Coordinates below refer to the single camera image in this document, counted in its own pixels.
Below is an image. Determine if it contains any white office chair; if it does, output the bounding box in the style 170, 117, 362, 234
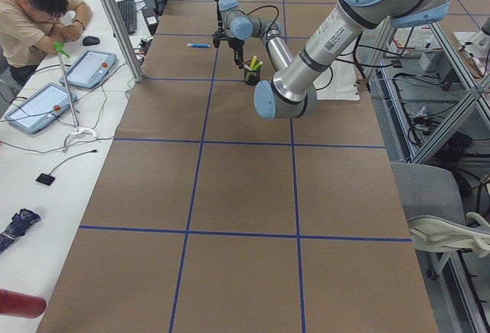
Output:
407, 212, 489, 258

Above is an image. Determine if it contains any black mesh pen cup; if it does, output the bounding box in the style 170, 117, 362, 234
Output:
243, 61, 261, 86

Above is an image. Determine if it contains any black computer mouse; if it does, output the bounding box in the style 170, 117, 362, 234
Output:
82, 35, 100, 47

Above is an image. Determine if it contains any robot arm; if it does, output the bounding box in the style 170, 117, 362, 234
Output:
218, 0, 449, 119

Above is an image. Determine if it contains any folded dark blue umbrella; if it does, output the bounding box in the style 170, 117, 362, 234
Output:
1, 208, 41, 253

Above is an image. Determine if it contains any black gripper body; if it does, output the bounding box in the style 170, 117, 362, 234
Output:
227, 38, 244, 51

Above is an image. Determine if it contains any white camera stand column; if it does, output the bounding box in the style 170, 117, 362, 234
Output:
313, 57, 360, 101

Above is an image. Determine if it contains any red bottle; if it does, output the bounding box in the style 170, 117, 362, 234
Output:
1, 289, 47, 318

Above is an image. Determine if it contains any near blue teach pendant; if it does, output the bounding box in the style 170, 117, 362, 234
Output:
5, 83, 70, 135

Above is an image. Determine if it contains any green highlighter pen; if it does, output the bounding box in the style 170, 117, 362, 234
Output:
250, 61, 263, 71

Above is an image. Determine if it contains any seated man beige shirt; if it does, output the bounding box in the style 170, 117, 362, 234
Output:
1, 0, 92, 86

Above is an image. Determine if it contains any aluminium frame post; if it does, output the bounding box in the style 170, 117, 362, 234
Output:
100, 0, 143, 83

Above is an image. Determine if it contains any small black square pad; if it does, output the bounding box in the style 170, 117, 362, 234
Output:
35, 173, 55, 186

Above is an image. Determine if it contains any blue highlighter pen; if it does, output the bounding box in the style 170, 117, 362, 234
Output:
186, 43, 211, 49

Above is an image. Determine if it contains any black keyboard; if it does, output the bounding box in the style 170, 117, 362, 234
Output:
116, 0, 137, 35

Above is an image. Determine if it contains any yellow highlighter pen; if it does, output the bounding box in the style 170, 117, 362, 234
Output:
250, 56, 257, 70

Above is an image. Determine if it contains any blue teach pendant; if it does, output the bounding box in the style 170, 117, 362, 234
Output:
5, 83, 70, 135
66, 50, 116, 90

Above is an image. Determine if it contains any grey office chair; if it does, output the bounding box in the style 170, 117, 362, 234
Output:
390, 162, 465, 224

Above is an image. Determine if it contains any far blue teach pendant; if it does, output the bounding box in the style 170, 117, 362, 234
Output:
66, 50, 116, 90

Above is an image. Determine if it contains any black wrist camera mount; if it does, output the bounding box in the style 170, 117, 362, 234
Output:
212, 29, 228, 48

